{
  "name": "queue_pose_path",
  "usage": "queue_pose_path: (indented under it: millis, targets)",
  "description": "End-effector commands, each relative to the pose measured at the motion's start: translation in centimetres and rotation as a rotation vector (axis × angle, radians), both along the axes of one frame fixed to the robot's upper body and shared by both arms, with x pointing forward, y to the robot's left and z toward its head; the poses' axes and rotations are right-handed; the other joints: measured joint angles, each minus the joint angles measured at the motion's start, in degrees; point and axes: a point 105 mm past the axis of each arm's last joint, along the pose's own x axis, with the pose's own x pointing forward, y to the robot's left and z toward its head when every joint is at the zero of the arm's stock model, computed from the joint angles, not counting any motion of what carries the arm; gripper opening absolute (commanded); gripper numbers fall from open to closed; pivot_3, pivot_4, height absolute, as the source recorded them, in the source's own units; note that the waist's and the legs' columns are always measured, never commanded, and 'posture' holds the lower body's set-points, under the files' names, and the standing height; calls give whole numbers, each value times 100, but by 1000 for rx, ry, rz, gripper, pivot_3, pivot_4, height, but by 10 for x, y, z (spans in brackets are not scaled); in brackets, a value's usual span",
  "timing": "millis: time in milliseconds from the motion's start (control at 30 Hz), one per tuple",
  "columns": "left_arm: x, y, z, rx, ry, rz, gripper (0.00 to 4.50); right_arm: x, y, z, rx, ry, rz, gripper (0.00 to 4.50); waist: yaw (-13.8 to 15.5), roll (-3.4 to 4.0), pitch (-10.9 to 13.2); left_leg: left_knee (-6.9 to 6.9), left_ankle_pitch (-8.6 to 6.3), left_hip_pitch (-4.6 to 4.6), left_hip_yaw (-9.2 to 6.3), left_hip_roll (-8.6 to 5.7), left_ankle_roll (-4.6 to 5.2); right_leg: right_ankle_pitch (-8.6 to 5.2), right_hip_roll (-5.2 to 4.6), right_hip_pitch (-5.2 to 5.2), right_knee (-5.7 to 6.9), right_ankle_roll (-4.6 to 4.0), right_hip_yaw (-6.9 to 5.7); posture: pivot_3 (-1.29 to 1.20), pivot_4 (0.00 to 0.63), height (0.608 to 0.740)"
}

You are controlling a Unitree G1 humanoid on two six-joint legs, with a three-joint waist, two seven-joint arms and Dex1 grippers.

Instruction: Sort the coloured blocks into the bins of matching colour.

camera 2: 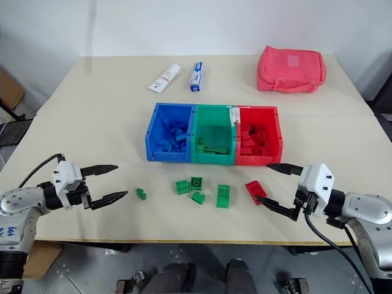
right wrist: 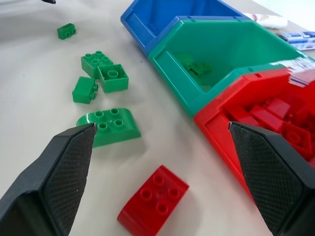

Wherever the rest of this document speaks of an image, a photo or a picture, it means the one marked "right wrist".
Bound blue plastic bin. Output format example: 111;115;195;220
120;0;252;55

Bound white plastic packet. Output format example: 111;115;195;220
242;11;288;30

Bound red curved four-stud brick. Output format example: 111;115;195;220
117;165;190;236

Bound white blue printed packet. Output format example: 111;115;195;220
286;57;315;87

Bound small green two-stud brick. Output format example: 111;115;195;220
57;23;76;40

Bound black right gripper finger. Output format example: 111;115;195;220
0;123;97;236
228;121;315;236

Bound red plastic bin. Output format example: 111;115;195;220
193;67;315;203

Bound green square four-stud brick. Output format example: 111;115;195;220
81;51;114;79

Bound green upturned hollow brick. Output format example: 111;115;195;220
97;64;129;94

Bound green curved four-stud brick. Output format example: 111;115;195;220
76;108;142;148

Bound blue white carton box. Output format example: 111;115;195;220
277;31;315;51

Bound green bricks in bin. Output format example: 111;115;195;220
175;53;213;91

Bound red bricks in bin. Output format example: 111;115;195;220
227;97;315;163

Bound green plastic bin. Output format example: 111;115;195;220
148;19;315;118

